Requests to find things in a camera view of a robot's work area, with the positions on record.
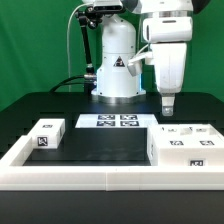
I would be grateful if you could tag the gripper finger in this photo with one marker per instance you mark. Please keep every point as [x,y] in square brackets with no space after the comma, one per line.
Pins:
[168,104]

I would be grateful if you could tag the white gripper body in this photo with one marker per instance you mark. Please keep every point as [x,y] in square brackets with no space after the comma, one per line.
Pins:
[168,37]

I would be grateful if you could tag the white cabinet door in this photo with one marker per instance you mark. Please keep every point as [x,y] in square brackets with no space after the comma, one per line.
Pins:
[204,135]
[167,136]

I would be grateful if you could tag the white cabinet body box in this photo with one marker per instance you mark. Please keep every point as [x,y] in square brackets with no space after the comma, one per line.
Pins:
[183,155]

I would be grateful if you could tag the white cabinet top block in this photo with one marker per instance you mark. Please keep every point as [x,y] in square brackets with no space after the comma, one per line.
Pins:
[47,133]

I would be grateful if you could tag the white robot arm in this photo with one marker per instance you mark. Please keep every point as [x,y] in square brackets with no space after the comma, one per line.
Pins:
[137,32]

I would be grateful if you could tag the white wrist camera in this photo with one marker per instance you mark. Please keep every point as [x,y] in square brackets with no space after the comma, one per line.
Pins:
[134,64]

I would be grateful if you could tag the overhead camera bar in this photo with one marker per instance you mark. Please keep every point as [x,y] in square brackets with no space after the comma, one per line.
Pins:
[106,9]

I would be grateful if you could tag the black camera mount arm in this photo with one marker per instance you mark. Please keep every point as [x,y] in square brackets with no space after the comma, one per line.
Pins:
[87,40]

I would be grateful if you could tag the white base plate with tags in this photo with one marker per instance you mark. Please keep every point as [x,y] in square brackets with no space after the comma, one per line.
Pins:
[115,121]

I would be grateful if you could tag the white U-shaped border frame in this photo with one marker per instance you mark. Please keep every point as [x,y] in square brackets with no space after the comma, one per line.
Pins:
[16,175]

